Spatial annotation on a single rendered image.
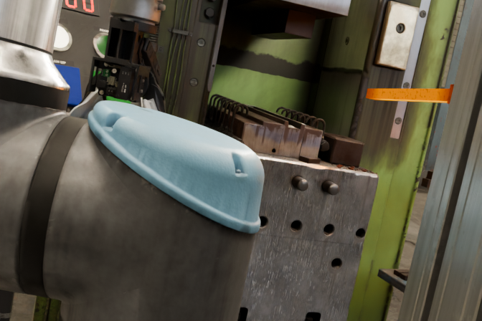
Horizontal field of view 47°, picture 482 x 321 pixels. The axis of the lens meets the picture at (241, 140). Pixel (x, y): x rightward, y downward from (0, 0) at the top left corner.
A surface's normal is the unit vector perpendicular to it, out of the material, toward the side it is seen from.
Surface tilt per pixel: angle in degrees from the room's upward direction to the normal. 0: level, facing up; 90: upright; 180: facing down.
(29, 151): 49
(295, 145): 90
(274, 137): 90
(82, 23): 60
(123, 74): 90
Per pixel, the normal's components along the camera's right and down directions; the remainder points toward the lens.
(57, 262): -0.03, 0.39
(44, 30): 0.95, 0.18
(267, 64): 0.26, 0.16
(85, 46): 0.65, -0.30
